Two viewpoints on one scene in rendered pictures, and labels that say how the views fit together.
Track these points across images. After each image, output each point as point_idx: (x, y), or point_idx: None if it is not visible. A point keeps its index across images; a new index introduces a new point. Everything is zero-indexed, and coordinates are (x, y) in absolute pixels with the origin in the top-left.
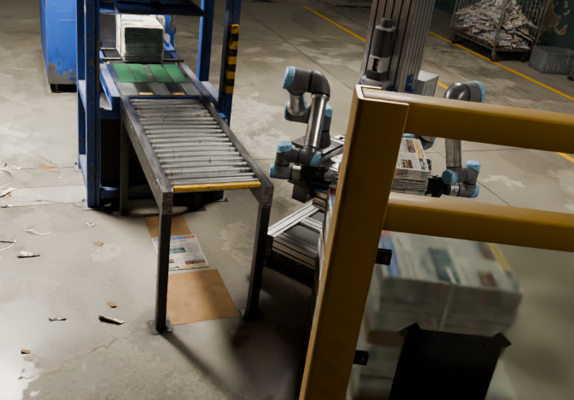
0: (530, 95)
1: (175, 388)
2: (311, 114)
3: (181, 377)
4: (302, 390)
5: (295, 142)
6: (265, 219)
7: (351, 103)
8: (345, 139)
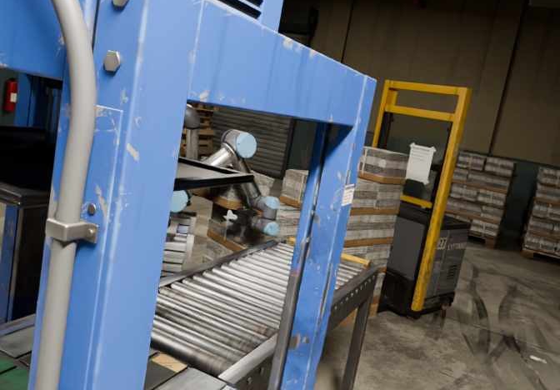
0: None
1: (368, 384)
2: (248, 167)
3: (357, 386)
4: (449, 180)
5: (175, 232)
6: None
7: (467, 92)
8: (465, 102)
